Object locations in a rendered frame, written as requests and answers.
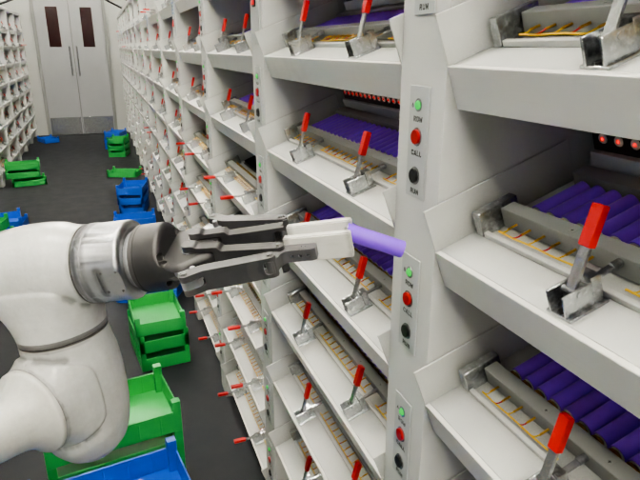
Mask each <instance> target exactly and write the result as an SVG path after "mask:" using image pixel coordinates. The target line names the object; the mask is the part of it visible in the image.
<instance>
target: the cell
mask: <svg viewBox="0 0 640 480"><path fill-rule="evenodd" d="M344 230H350V232H351V237H352V243H354V244H358V245H361V246H364V247H367V248H370V249H373V250H379V251H382V252H384V253H387V254H390V255H393V256H396V257H402V255H403V253H404V251H405V248H406V241H404V240H401V239H397V238H394V237H391V236H388V235H386V234H383V233H380V232H377V231H374V230H368V229H365V228H362V227H359V226H356V225H353V224H351V223H348V226H347V227H345V228H344Z"/></svg>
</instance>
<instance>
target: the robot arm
mask: <svg viewBox="0 0 640 480"><path fill-rule="evenodd" d="M208 218H209V221H210V222H209V223H208V224H207V225H206V226H205V227H204V228H200V227H196V228H192V229H189V230H179V229H178V228H176V227H175V226H174V225H173V224H171V223H169V222H159V223H150V224H142V225H140V224H139V223H138V222H136V221H133V220H120V221H112V222H104V223H89V224H84V225H80V224H73V223H70V222H45V223H36V224H29V225H25V226H20V227H15V228H12V229H8V230H3V231H0V321H1V322H2V323H3V324H4V325H5V326H6V327H7V329H8V330H9V331H10V333H11V335H12V337H13V338H14V340H15V342H16V345H17V348H18V350H19V354H20V357H19V358H18V359H16V360H15V361H14V363H13V365H12V368H11V369H10V371H9V372H8V373H7V374H5V375H4V376H3V377H2V378H1V379H0V464H1V463H3V462H5V461H7V460H9V459H11V458H12V457H14V456H16V455H18V454H20V453H22V452H25V451H27V450H39V451H42V452H52V453H53V454H54V455H55V456H57V457H59V458H61V459H63V460H66V461H68V462H71V463H75V464H82V463H88V462H93V461H96V460H98V459H100V458H102V457H104V456H106V455H107V454H109V453H110V452H111V451H113V450H114V449H115V448H116V446H117V445H118V444H119V443H120V441H121V440H122V439H123V437H124V436H125V434H126V431H127V428H128V424H129V420H130V391H129V385H128V379H127V375H126V371H125V366H124V362H123V358H122V354H121V351H120V349H119V346H118V343H117V340H116V338H115V336H114V334H113V332H112V330H111V327H110V323H109V320H108V316H107V312H106V303H107V302H112V301H123V300H133V299H139V298H141V297H144V295H145V294H146V293H147V292H148V291H158V290H173V289H175V288H177V287H178V286H179V285H180V283H181V286H182V289H183V291H184V293H185V295H186V297H192V296H194V295H197V294H199V293H202V292H204V291H207V290H214V289H220V288H224V287H229V286H235V285H240V284H245V283H249V282H255V281H260V280H265V279H271V278H275V277H277V276H279V274H280V271H279V270H280V269H281V268H282V270H283V273H286V272H288V271H290V264H289V263H291V262H302V261H312V260H322V259H332V258H344V257H353V256H354V248H353V244H354V243H352V237H351V232H350V230H344V228H345V227H347V226H348V223H351V224H352V219H351V218H350V217H346V218H337V219H330V220H321V221H313V222H306V223H297V224H290V222H289V218H288V216H286V215H285V214H258V215H223V214H218V213H213V214H211V215H209V217H208ZM203 277H204V279H203Z"/></svg>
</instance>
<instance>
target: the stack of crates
mask: <svg viewBox="0 0 640 480"><path fill-rule="evenodd" d="M128 385H129V391H130V420H129V424H128V428H127V431H126V434H125V436H124V437H123V439H122V440H121V441H120V443H119V444H118V445H117V446H116V448H115V449H114V450H113V451H111V452H110V453H109V454H107V455H106V456H104V457H102V458H100V459H98V460H96V461H93V462H88V463H82V464H75V463H71V462H68V461H66V460H63V459H61V458H59V457H57V456H55V455H54V454H53V453H52V452H44V458H45V463H46V469H47V474H48V479H49V480H64V479H67V478H70V477H73V476H76V475H79V474H82V473H85V472H88V471H92V470H97V469H100V468H103V467H105V466H109V465H112V464H115V463H118V462H121V461H124V460H128V459H131V458H133V457H136V456H139V455H142V454H146V453H149V452H152V451H155V450H160V449H163V448H165V447H166V443H165V438H166V437H170V436H173V435H174V437H175V439H176V446H177V451H178V453H179V455H180V457H181V459H182V461H183V463H184V466H185V468H186V458H185V447H184V436H183V425H182V414H181V405H180V400H179V398H178V397H176V398H174V396H173V394H172V393H171V391H170V388H169V386H168V384H167V382H166V380H165V378H164V377H163V375H162V368H161V365H160V363H157V364H153V365H152V373H148V374H144V375H140V376H136V377H132V378H130V379H128ZM186 469H187V468H186Z"/></svg>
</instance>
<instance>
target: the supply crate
mask: <svg viewBox="0 0 640 480"><path fill-rule="evenodd" d="M165 443H166V447H165V448H163V449H160V450H155V451H152V452H149V453H146V454H142V455H139V456H136V457H133V458H131V459H128V460H124V461H121V462H118V463H115V464H112V465H109V466H105V467H103V468H100V469H97V470H92V471H88V472H85V473H82V474H79V475H76V476H73V477H70V478H67V479H64V480H138V479H143V480H190V476H189V474H188V472H187V470H186V468H185V466H184V463H183V461H182V459H181V457H180V455H179V453H178V451H177V446H176V439H175V437H174V435H173V436H170V437H166V438H165Z"/></svg>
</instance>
